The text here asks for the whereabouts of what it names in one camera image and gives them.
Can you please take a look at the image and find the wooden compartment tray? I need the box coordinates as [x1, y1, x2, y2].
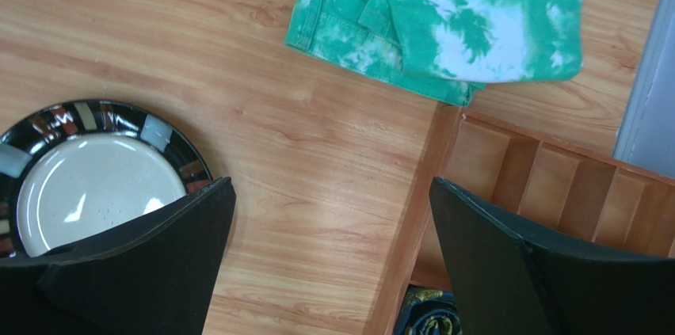
[365, 106, 674, 334]

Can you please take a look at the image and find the black rimmed ceramic plate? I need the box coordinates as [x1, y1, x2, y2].
[1, 99, 212, 258]

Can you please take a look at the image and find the dark patterned rolled sock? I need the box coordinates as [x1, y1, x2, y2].
[392, 285, 463, 335]

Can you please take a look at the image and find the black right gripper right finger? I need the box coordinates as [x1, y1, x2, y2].
[429, 177, 674, 334]

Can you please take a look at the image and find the green white tie-dye cloth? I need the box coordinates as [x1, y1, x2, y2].
[285, 0, 583, 106]

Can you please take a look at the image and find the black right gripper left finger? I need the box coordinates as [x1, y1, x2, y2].
[1, 177, 236, 334]

